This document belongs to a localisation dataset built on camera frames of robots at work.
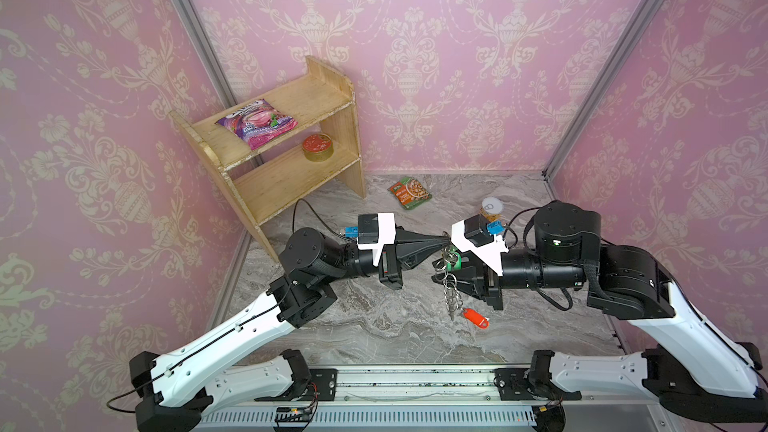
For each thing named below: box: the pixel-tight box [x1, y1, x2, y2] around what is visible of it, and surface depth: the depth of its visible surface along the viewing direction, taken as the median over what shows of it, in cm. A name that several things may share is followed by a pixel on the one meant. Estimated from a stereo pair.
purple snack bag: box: [215, 98, 298, 151], surface depth 71 cm
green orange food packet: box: [387, 177, 432, 209], surface depth 115 cm
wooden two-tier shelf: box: [170, 56, 366, 263], surface depth 87 cm
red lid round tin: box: [302, 133, 334, 162], surface depth 97 cm
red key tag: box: [462, 308, 489, 329], surface depth 54 cm
